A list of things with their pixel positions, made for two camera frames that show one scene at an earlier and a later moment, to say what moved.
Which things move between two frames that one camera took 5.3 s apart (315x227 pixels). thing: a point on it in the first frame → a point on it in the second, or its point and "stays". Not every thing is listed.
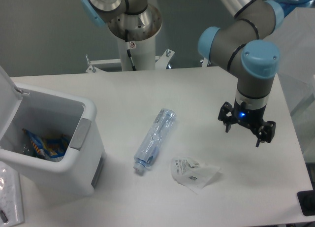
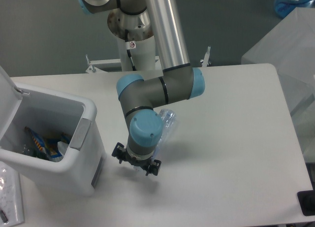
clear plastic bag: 11,207 stays
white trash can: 81,171 stays
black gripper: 252,118 → 120,153
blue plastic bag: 289,0 stays
